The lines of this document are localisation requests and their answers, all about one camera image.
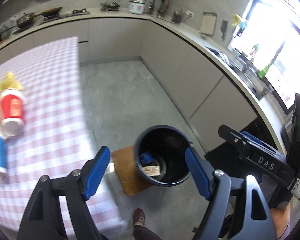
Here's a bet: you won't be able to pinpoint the red paper cup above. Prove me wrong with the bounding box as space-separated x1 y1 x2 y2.
0 88 24 138

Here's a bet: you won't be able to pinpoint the yellow cloth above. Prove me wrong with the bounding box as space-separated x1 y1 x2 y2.
0 72 23 95

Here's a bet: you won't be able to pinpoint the blue cloth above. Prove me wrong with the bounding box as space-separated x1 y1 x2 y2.
139 152 153 166

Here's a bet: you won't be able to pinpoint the black trash bin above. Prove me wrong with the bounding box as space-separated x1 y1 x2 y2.
134 125 192 187

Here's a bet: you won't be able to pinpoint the kitchen sink faucet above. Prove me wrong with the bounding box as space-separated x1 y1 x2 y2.
249 43 260 61

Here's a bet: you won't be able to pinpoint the black tracker device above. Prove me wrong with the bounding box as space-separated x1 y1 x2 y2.
281 93 300 173

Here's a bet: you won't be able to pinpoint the green bottle on sill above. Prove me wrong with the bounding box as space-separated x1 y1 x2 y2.
257 62 273 80

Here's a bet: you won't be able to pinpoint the pink checkered tablecloth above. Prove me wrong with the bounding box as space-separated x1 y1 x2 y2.
0 37 123 239

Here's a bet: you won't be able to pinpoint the snack packet in bin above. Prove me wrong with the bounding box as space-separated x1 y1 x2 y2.
142 165 161 177

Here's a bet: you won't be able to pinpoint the person's left shoe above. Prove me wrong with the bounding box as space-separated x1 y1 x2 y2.
133 208 146 229

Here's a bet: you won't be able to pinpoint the wooden stool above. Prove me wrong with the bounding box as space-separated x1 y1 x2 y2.
111 146 153 197

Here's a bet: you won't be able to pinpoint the black cleaver knife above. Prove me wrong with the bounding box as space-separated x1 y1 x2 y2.
220 20 228 41

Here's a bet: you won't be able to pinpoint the yellow blue gloves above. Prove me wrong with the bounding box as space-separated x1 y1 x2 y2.
232 14 248 30

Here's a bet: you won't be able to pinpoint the white cutting board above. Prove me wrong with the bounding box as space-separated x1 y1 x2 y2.
199 12 217 36

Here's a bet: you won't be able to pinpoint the utensil holder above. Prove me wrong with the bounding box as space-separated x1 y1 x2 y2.
171 10 185 24

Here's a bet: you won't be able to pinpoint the white rice cooker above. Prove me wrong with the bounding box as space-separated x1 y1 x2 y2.
128 0 146 15

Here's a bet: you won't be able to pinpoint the kettle on stand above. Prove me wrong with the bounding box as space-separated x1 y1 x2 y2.
100 0 121 11

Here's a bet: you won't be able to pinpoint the green ceramic vase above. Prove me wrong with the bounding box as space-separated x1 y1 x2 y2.
0 24 11 40

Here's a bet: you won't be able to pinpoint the lidded steel pot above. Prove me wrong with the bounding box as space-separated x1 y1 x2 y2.
17 12 41 28

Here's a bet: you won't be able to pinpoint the gas stove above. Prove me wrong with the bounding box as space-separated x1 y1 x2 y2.
40 8 90 25

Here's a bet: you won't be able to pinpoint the black wok pan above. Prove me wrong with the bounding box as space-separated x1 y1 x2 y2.
40 7 63 18

